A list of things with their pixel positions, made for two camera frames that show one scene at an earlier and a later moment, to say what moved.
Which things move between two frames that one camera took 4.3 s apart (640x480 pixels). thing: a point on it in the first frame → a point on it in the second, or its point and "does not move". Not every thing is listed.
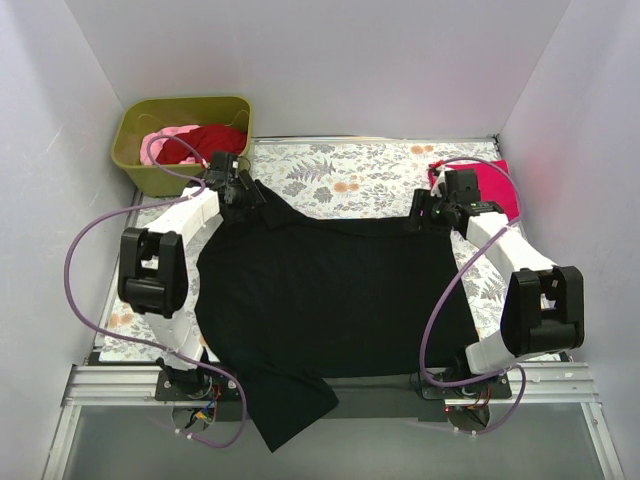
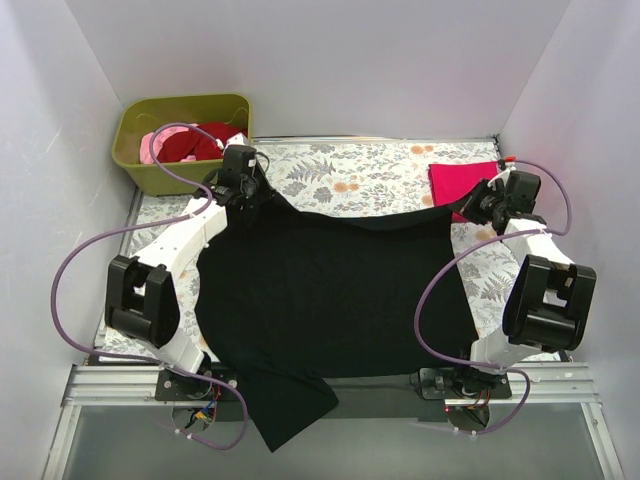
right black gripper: (419, 212) → (476, 205)
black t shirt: (287, 299) does not move
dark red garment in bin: (204, 141) does not move
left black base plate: (195, 384) does not move
